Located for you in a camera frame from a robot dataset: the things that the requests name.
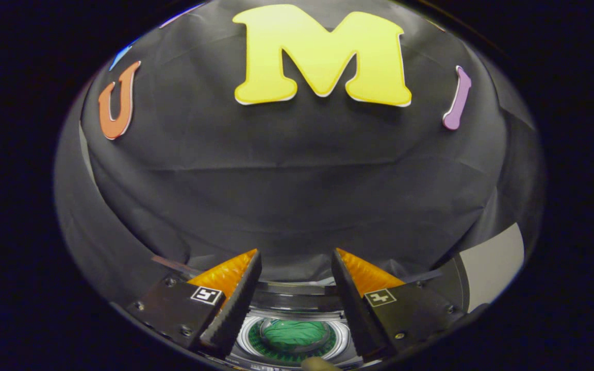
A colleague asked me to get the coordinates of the black backdrop cloth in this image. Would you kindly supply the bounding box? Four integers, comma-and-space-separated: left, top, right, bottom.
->
54, 0, 545, 310

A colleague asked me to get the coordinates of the grey washing machine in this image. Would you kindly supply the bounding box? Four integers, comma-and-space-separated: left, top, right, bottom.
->
225, 281, 380, 369

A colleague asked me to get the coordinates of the green polo shirt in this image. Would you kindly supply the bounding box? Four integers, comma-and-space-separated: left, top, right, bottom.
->
262, 319, 329, 352

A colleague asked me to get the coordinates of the beige cabinet with dark top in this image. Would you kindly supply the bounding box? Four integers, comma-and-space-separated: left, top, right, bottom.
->
452, 223, 525, 313

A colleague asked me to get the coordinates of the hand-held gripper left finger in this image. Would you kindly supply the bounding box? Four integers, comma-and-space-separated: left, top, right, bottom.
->
126, 249, 262, 359

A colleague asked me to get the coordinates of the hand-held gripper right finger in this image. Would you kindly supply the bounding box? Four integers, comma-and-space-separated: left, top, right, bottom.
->
331, 248, 466, 359

